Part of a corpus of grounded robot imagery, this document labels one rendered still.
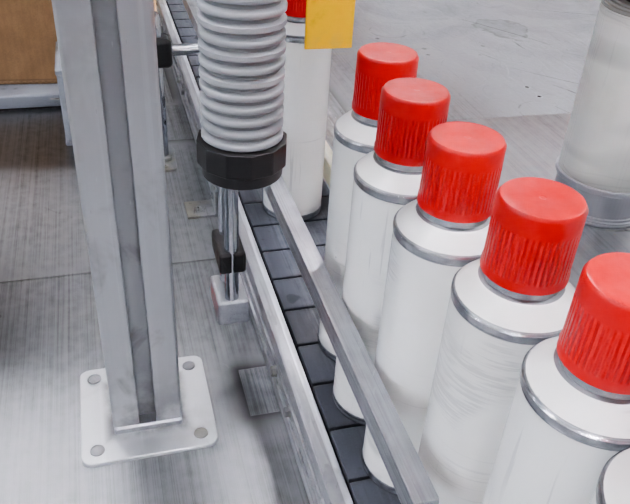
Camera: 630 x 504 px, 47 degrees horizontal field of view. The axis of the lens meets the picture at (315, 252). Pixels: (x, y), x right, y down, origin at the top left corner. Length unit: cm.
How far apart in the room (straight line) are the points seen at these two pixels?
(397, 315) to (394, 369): 3
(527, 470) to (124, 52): 25
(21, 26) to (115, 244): 59
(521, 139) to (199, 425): 49
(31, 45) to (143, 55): 62
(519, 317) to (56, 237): 52
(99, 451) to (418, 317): 25
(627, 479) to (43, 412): 40
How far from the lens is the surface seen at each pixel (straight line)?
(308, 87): 57
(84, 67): 37
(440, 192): 31
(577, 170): 68
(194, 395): 53
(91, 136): 38
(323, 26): 46
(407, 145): 35
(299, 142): 59
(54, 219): 74
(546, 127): 87
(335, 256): 44
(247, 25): 25
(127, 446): 51
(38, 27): 98
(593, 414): 25
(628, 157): 67
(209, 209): 74
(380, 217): 36
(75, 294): 64
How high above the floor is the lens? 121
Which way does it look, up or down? 34 degrees down
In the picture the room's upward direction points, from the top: 4 degrees clockwise
